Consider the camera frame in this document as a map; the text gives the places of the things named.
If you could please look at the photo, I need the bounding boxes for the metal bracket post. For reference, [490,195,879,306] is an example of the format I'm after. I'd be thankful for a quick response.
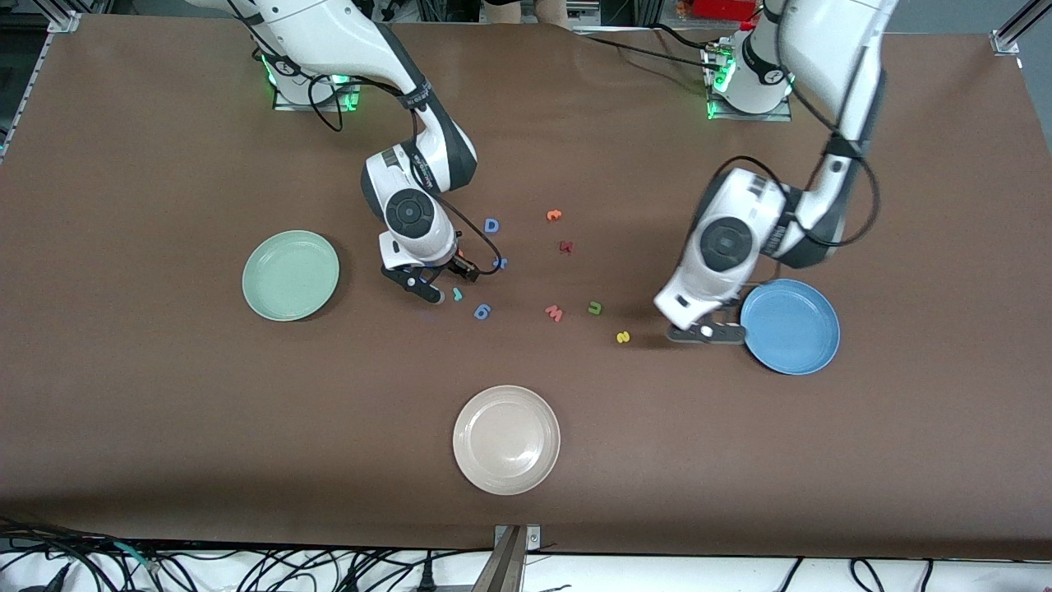
[473,524,543,592]

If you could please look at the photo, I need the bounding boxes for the beige plate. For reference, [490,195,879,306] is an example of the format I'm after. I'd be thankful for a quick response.
[452,385,562,497]

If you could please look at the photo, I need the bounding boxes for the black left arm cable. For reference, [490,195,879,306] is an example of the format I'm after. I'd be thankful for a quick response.
[712,0,884,247]

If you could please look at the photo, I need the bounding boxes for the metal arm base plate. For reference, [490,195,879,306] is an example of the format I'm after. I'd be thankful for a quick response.
[705,45,795,123]
[273,76,367,113]

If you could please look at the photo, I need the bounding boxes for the teal floor cable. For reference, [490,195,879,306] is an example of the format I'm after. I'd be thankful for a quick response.
[113,541,161,574]

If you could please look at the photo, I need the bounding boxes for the tangled black floor cables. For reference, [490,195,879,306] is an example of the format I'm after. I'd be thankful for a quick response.
[0,516,465,592]

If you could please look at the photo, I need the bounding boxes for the blue plate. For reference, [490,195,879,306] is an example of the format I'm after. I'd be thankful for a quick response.
[739,278,842,377]

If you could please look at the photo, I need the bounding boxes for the red box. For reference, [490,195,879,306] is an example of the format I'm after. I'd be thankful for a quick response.
[690,0,759,21]

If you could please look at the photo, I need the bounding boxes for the light green plate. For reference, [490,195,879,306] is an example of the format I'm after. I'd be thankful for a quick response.
[242,229,340,322]

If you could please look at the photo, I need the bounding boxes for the black table cable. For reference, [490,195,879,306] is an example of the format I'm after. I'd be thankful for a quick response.
[575,31,720,75]
[652,22,726,53]

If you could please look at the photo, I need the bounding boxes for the aluminium frame rail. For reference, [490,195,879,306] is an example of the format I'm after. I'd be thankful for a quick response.
[0,0,83,165]

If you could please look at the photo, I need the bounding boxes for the aluminium frame corner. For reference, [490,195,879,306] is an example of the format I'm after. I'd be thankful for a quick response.
[990,0,1052,57]

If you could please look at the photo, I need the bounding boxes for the person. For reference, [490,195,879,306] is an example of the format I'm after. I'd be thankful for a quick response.
[483,0,570,27]

